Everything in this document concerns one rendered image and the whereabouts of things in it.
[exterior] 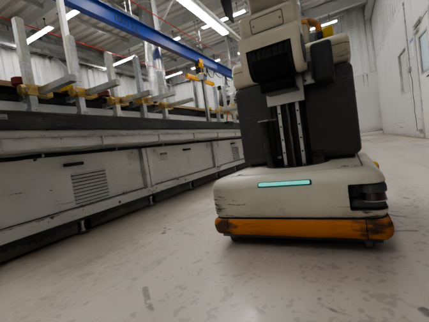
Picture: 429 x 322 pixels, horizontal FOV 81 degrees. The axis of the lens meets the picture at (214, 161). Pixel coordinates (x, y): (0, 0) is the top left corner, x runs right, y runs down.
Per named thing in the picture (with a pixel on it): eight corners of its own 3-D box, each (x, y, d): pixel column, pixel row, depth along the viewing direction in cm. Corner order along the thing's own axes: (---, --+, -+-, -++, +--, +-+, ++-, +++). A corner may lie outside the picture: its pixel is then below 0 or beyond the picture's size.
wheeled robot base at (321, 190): (260, 199, 164) (255, 161, 162) (374, 195, 134) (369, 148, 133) (212, 239, 104) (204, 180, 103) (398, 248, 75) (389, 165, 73)
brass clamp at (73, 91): (97, 98, 147) (96, 89, 146) (75, 95, 135) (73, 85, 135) (90, 99, 150) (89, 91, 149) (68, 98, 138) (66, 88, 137)
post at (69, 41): (88, 121, 142) (73, 35, 139) (83, 121, 139) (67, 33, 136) (84, 122, 143) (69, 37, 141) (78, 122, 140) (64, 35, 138)
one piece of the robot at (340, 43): (260, 179, 154) (241, 43, 150) (362, 172, 128) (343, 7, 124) (240, 192, 125) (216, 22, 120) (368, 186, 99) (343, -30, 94)
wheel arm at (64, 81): (78, 84, 111) (76, 73, 110) (70, 82, 108) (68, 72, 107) (26, 104, 131) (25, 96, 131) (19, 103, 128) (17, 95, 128)
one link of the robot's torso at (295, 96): (270, 108, 117) (263, 55, 116) (337, 94, 104) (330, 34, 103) (252, 103, 94) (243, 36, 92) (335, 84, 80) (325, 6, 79)
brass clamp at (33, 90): (54, 97, 125) (52, 87, 125) (23, 93, 113) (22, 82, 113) (47, 99, 128) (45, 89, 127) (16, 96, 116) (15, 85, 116)
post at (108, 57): (123, 126, 164) (111, 52, 161) (119, 126, 161) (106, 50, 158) (120, 127, 165) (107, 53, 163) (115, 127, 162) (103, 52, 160)
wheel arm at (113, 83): (121, 87, 133) (120, 78, 132) (116, 85, 130) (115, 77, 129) (71, 104, 153) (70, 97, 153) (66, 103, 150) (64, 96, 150)
